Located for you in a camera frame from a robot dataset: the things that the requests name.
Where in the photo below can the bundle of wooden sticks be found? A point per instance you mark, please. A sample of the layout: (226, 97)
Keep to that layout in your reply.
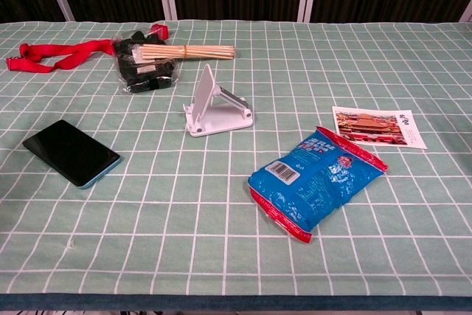
(206, 52)

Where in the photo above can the clear bag of black items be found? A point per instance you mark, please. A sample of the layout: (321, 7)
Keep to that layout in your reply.
(147, 75)

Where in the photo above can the black smartphone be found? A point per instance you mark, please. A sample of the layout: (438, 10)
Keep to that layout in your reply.
(70, 152)

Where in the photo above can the palace photo postcard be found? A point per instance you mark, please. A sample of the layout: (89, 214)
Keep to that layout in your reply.
(368, 127)

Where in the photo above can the green checked tablecloth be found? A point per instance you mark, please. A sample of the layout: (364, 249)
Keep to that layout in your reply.
(221, 219)

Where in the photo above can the white folding phone stand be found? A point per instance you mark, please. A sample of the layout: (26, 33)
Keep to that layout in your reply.
(221, 119)

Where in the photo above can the blue snack bag red edges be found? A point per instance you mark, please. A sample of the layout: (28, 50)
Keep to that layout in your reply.
(313, 189)

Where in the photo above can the red plastic tag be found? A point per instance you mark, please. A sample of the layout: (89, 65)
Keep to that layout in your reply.
(161, 30)

